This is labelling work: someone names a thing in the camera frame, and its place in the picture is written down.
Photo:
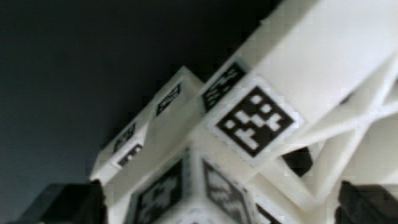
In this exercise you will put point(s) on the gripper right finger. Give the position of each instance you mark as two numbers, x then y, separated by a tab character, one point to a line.
368	204

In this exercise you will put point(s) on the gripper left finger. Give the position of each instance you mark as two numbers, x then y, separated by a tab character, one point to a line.
69	204

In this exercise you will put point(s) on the white tagged chair leg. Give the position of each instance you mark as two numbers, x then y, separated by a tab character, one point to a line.
126	144

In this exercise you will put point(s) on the white chair back frame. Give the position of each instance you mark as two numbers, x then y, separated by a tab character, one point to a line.
291	120

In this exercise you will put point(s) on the small tagged nut cube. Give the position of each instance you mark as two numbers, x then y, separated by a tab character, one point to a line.
190	196

